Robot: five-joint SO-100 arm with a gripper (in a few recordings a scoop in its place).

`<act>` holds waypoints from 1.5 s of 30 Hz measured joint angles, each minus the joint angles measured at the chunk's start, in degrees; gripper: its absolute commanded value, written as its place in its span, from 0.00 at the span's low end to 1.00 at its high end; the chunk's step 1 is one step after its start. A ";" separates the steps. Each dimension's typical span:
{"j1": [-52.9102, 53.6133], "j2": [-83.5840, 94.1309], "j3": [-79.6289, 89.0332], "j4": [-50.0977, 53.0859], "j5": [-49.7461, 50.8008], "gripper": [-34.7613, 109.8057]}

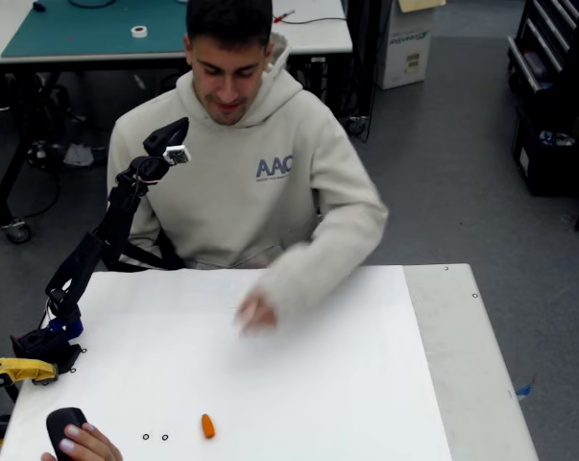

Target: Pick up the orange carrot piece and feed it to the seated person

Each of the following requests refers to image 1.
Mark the small orange object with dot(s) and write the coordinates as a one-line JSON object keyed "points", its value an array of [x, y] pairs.
{"points": [[208, 426]]}

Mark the bare operator hand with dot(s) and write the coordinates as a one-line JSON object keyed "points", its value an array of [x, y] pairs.
{"points": [[89, 446]]}

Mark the black computer mouse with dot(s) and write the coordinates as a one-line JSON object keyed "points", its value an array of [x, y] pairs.
{"points": [[61, 425]]}

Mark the white crumpled cloth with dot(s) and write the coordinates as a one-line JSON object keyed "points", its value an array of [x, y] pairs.
{"points": [[78, 156]]}

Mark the man in beige hoodie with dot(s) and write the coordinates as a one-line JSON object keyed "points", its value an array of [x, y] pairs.
{"points": [[231, 192]]}

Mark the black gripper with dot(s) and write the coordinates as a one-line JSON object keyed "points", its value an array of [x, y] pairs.
{"points": [[160, 136]]}

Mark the large white paper sheet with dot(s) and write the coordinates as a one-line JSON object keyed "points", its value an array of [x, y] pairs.
{"points": [[318, 384]]}

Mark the green cutting mat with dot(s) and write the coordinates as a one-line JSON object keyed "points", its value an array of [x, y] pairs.
{"points": [[87, 33]]}

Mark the small black object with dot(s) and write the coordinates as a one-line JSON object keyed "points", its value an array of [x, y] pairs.
{"points": [[39, 6]]}

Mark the white cardboard box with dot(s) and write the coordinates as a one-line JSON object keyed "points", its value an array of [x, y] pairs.
{"points": [[406, 48]]}

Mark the white tape roll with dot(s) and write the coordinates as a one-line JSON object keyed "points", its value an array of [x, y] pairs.
{"points": [[138, 31]]}

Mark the blue tape scrap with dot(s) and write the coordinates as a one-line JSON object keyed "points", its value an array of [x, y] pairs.
{"points": [[523, 390]]}

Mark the grey castor wheel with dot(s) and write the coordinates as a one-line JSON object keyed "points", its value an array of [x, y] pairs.
{"points": [[17, 231], [357, 126]]}

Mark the black tool cart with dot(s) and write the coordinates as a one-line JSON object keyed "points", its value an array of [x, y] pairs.
{"points": [[538, 48]]}

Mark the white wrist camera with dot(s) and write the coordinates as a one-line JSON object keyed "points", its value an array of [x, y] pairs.
{"points": [[177, 154]]}

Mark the seated man left forearm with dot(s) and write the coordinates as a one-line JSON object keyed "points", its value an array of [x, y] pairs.
{"points": [[308, 283]]}

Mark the white workbench black frame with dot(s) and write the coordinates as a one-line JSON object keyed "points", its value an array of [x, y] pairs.
{"points": [[318, 36]]}

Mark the red pen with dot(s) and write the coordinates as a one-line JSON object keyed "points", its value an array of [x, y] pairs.
{"points": [[284, 17]]}

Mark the seated man left hand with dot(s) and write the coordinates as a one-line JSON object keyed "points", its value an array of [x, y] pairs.
{"points": [[260, 314]]}

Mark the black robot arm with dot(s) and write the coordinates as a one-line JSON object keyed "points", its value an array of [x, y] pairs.
{"points": [[87, 254]]}

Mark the black office chair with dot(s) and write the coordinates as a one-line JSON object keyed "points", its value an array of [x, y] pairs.
{"points": [[140, 257]]}

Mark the black storage bin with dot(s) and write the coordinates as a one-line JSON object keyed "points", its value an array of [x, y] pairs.
{"points": [[543, 168]]}

